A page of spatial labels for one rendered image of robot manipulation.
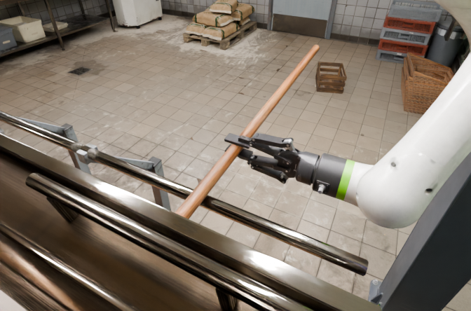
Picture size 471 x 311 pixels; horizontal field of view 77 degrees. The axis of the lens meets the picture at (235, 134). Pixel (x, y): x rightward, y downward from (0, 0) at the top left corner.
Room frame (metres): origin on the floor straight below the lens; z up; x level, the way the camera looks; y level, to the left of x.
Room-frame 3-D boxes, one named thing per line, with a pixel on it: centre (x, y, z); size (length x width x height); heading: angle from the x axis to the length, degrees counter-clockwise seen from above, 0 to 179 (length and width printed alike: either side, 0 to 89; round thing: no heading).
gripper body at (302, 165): (0.53, -0.15, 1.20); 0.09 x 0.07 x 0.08; 63
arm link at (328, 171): (0.49, -0.21, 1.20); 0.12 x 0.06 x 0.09; 153
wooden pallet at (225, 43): (5.19, 0.24, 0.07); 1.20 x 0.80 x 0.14; 153
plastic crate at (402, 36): (4.16, -2.37, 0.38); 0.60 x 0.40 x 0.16; 61
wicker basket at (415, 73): (2.86, -2.05, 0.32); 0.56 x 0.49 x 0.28; 161
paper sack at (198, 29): (5.01, 0.54, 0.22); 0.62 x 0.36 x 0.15; 158
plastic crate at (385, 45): (4.15, -2.38, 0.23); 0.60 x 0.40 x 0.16; 63
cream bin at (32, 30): (4.40, 3.12, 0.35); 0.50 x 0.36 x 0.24; 64
